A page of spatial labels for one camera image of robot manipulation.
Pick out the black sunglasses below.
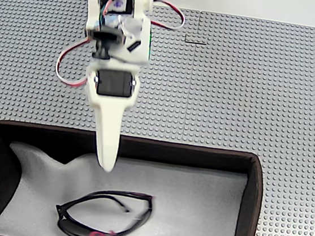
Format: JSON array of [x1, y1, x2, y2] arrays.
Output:
[[52, 183, 157, 236]]

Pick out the red white servo cable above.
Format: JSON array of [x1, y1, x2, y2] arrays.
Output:
[[53, 33, 100, 90], [148, 0, 188, 32]]

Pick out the small black gripper camera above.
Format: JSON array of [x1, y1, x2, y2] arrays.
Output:
[[86, 28, 127, 64]]

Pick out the grey studded baseplate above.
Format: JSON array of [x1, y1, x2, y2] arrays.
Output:
[[0, 0, 315, 236]]

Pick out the small clear flat plate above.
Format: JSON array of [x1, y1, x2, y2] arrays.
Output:
[[184, 33, 208, 46]]

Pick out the brown woven storage bin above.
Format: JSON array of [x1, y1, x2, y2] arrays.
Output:
[[0, 118, 269, 236]]

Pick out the white foam bin liner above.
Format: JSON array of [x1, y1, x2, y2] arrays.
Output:
[[0, 139, 251, 236]]

